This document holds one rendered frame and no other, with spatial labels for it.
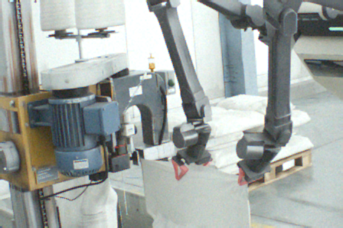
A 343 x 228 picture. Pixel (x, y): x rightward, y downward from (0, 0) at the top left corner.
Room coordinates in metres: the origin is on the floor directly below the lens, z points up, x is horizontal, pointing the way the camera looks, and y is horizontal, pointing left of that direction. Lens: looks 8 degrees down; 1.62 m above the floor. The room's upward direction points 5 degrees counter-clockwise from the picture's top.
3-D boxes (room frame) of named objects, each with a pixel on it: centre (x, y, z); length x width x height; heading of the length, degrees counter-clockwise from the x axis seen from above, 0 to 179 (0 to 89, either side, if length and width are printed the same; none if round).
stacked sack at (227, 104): (5.84, -0.50, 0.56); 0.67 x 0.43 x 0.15; 42
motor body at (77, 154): (2.05, 0.39, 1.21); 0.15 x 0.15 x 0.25
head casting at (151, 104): (2.50, 0.30, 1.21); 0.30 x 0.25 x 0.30; 42
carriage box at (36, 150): (2.25, 0.53, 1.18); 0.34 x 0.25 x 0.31; 132
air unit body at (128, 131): (2.30, 0.25, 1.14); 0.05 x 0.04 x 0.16; 132
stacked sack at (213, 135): (5.25, -0.21, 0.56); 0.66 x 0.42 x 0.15; 132
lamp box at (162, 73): (2.51, 0.11, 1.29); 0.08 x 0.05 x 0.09; 42
